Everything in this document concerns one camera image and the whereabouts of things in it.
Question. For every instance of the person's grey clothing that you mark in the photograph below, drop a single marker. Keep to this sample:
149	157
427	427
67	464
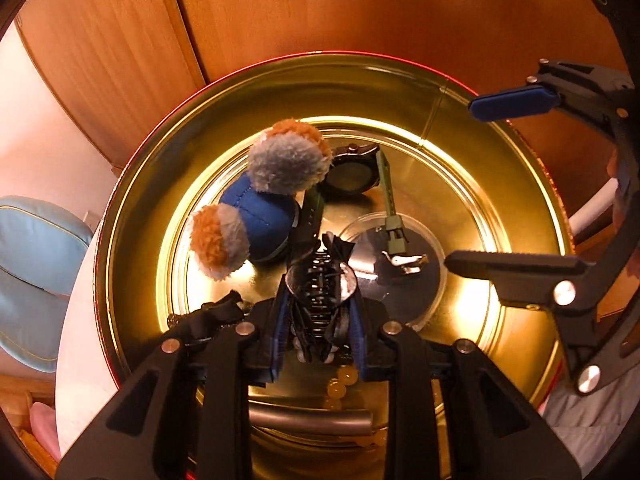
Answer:
585	410

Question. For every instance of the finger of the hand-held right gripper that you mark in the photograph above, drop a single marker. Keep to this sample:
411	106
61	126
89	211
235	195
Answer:
515	266
515	102

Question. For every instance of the black hair claw clip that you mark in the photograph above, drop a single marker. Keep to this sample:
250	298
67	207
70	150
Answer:
317	280

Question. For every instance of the silver lipstick tube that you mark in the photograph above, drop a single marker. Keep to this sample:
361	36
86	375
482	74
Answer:
310	419

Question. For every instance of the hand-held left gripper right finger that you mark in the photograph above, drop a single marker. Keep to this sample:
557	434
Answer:
361	335

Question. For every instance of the blue plush earmuffs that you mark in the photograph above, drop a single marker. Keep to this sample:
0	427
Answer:
260	210

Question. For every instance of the light blue chair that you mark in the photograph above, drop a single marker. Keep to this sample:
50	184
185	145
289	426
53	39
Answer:
35	260

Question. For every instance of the pink cloth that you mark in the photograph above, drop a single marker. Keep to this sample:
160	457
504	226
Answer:
44	425

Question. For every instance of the wooden wardrobe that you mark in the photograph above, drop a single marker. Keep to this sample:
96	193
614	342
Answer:
350	5

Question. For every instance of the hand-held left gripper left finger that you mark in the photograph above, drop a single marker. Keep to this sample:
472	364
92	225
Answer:
280	330

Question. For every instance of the red round metal tin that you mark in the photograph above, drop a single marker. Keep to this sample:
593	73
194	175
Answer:
475	200

